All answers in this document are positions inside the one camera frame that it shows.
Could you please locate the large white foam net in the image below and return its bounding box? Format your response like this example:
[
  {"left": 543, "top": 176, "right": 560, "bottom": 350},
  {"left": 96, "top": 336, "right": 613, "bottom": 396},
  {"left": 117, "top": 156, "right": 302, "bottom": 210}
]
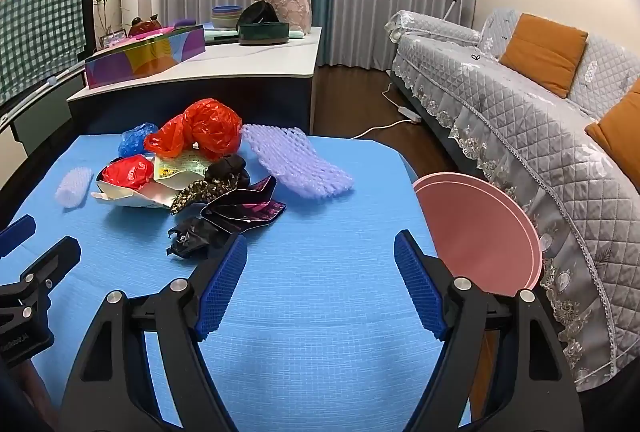
[{"left": 241, "top": 123, "right": 355, "bottom": 201}]

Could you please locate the white marble coffee table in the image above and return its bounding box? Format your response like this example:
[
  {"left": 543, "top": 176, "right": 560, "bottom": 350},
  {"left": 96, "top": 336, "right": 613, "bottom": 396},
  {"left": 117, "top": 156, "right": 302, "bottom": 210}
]
[{"left": 66, "top": 26, "right": 323, "bottom": 138}]

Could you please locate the white cable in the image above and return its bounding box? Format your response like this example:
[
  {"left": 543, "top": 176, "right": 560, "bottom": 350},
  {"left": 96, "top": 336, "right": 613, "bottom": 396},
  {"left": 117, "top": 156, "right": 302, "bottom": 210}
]
[{"left": 350, "top": 82, "right": 416, "bottom": 140}]

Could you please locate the blue plastic bag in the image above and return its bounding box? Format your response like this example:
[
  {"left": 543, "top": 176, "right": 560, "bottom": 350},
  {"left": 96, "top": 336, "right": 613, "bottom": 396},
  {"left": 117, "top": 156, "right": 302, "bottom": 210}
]
[{"left": 118, "top": 122, "right": 160, "bottom": 159}]

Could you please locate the white bag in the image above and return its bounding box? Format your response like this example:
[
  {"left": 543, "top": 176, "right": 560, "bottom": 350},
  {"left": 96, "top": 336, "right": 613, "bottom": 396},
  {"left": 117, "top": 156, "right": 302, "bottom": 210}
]
[{"left": 90, "top": 154, "right": 183, "bottom": 209}]

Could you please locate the black television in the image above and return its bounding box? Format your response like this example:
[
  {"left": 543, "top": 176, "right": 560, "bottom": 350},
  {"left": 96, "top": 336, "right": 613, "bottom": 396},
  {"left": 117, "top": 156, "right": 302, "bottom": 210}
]
[{"left": 0, "top": 0, "right": 96, "bottom": 123}]

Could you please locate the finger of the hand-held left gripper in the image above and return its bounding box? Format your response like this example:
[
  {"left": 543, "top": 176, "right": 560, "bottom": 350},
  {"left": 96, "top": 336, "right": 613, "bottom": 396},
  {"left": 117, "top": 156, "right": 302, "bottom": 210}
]
[
  {"left": 20, "top": 236, "right": 82, "bottom": 295},
  {"left": 0, "top": 214, "right": 37, "bottom": 258}
]

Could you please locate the grey quilted sofa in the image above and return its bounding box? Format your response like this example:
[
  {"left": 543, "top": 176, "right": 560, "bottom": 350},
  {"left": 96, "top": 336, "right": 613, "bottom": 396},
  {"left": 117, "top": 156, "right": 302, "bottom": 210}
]
[{"left": 385, "top": 7, "right": 640, "bottom": 393}]

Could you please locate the red teapot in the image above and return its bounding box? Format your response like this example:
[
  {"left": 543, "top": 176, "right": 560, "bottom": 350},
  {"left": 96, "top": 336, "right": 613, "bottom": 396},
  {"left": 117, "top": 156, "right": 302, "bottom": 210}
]
[{"left": 127, "top": 14, "right": 163, "bottom": 38}]

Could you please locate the multicoloured box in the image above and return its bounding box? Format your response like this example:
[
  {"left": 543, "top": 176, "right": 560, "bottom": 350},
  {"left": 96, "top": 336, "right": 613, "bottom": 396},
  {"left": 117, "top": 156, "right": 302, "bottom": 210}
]
[{"left": 82, "top": 24, "right": 206, "bottom": 90}]

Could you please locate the white rod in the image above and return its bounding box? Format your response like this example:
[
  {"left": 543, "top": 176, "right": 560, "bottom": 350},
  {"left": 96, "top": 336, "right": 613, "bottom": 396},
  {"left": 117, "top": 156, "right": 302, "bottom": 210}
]
[{"left": 0, "top": 62, "right": 86, "bottom": 119}]

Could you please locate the pink plastic bin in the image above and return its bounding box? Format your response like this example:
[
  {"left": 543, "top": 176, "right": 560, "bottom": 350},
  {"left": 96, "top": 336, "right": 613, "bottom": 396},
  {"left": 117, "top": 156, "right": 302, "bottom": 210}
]
[{"left": 411, "top": 172, "right": 543, "bottom": 298}]

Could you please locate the small red plastic bag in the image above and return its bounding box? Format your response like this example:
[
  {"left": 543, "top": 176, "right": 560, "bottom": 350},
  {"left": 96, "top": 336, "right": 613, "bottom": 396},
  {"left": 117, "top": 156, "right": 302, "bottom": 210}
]
[{"left": 102, "top": 155, "right": 155, "bottom": 191}]

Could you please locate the dark brown crumpled wrapper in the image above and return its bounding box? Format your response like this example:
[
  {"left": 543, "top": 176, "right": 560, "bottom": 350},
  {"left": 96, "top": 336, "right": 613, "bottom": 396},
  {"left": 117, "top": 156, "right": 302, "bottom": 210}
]
[{"left": 205, "top": 154, "right": 251, "bottom": 190}]

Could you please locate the blue table mat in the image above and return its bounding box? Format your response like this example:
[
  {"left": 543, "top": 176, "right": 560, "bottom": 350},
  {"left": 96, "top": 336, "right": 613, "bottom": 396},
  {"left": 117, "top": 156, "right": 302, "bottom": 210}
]
[{"left": 0, "top": 132, "right": 473, "bottom": 432}]

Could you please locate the small white foam net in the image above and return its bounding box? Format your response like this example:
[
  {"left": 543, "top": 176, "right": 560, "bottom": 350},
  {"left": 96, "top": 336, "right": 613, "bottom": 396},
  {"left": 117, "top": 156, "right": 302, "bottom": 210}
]
[{"left": 55, "top": 166, "right": 95, "bottom": 208}]

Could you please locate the potted plant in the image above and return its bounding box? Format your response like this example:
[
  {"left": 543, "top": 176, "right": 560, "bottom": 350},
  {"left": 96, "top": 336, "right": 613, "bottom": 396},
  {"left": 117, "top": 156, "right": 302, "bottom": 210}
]
[{"left": 94, "top": 0, "right": 118, "bottom": 38}]

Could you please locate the large red plastic bag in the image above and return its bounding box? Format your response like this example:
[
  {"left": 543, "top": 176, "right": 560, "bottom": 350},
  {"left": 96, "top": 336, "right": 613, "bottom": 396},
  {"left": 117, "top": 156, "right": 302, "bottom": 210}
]
[{"left": 144, "top": 98, "right": 244, "bottom": 161}]

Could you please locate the black plastic bag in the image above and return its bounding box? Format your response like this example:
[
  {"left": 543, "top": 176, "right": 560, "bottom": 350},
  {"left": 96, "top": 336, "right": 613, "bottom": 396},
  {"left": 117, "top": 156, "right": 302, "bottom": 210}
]
[{"left": 166, "top": 217, "right": 236, "bottom": 260}]

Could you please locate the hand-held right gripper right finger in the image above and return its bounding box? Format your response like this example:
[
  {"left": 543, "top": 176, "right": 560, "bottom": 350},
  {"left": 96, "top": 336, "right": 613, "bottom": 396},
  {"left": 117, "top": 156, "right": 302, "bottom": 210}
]
[{"left": 394, "top": 229, "right": 586, "bottom": 432}]

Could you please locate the black pink foil wrapper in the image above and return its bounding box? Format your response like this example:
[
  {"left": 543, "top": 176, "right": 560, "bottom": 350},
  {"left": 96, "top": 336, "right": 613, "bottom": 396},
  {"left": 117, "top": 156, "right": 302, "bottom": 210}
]
[{"left": 200, "top": 175, "right": 287, "bottom": 233}]

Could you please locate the green round tin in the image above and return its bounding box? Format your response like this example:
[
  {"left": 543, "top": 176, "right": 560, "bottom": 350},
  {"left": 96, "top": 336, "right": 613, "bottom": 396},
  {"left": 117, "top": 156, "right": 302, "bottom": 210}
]
[{"left": 238, "top": 21, "right": 291, "bottom": 47}]

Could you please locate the black gold patterned wrapper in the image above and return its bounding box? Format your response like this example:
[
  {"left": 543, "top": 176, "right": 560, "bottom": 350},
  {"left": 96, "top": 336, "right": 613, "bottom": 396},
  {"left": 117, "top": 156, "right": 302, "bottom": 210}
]
[{"left": 170, "top": 177, "right": 241, "bottom": 216}]

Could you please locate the orange cushion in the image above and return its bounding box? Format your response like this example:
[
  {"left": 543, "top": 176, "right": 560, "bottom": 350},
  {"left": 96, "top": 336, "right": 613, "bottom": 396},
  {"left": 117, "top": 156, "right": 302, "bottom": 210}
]
[
  {"left": 585, "top": 77, "right": 640, "bottom": 193},
  {"left": 499, "top": 13, "right": 589, "bottom": 99}
]

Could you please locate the small photo frame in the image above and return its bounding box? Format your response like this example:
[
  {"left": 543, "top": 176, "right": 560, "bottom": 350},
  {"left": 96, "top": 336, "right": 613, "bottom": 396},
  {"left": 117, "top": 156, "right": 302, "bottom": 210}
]
[{"left": 98, "top": 28, "right": 127, "bottom": 49}]

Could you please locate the pink folder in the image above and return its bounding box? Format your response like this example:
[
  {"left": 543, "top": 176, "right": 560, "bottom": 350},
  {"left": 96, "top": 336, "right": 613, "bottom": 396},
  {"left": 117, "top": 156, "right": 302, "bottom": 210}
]
[{"left": 127, "top": 18, "right": 198, "bottom": 44}]

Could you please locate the green paper packet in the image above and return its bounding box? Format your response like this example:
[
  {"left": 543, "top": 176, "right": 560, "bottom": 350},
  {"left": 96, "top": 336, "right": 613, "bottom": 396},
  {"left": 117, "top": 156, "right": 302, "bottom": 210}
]
[{"left": 152, "top": 147, "right": 216, "bottom": 188}]

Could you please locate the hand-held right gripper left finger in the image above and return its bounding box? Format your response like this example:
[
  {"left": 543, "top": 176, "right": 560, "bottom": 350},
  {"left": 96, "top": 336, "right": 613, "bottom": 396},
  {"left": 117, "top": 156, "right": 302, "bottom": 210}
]
[{"left": 59, "top": 234, "right": 249, "bottom": 432}]

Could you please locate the green checkered cloth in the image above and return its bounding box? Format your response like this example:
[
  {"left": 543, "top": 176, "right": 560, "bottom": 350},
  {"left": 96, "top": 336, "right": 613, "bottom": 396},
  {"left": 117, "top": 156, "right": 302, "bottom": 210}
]
[{"left": 0, "top": 0, "right": 90, "bottom": 105}]

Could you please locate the green television cabinet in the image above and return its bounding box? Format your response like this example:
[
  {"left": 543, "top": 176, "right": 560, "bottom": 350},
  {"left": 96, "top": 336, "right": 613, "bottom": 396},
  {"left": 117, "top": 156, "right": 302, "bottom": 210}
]
[{"left": 0, "top": 57, "right": 86, "bottom": 193}]

